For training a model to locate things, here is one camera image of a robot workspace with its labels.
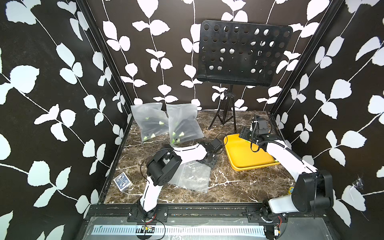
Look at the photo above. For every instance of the stack of clear zip-top bags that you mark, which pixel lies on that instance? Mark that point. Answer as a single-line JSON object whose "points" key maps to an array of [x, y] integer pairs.
{"points": [[193, 176]]}

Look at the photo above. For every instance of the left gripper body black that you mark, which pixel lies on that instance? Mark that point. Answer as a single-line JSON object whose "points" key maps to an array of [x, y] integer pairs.
{"points": [[212, 162]]}

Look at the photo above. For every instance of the purple eggplant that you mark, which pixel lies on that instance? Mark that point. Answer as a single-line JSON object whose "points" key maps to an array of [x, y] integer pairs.
{"points": [[152, 128], [179, 133]]}

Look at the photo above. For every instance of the black perforated music stand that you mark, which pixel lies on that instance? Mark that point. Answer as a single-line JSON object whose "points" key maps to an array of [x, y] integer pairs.
{"points": [[234, 53]]}

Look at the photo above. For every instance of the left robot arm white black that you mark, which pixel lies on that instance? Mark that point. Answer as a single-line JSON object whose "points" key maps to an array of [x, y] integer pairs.
{"points": [[162, 166]]}

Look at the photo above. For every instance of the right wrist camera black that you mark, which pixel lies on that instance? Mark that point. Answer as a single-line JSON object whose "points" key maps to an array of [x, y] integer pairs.
{"points": [[260, 126]]}

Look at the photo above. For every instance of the white perforated strip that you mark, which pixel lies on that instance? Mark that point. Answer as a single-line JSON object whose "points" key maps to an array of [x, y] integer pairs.
{"points": [[159, 231]]}

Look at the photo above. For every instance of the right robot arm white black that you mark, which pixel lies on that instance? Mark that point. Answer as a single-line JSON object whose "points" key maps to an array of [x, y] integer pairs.
{"points": [[313, 190]]}

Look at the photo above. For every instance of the clear zip-top bag top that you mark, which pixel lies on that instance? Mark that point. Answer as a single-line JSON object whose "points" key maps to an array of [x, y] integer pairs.
{"points": [[149, 110]]}

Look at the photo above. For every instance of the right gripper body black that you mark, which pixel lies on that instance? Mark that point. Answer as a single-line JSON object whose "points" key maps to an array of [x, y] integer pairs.
{"points": [[249, 134]]}

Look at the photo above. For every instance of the clear zip-top bag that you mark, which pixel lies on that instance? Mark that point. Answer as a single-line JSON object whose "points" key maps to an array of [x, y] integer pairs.
{"points": [[149, 110], [189, 112]]}

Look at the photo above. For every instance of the yellow tree sticker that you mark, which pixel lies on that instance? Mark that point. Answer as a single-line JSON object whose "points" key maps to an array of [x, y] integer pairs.
{"points": [[291, 189]]}

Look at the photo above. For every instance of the small printed card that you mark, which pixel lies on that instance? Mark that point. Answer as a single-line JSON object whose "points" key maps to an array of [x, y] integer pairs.
{"points": [[123, 182]]}

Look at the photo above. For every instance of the yellow plastic tray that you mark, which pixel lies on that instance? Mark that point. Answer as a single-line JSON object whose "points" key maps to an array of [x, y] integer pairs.
{"points": [[242, 158]]}

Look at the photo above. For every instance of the black front mounting rail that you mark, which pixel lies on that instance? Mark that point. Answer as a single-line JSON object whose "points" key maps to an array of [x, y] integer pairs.
{"points": [[132, 213]]}

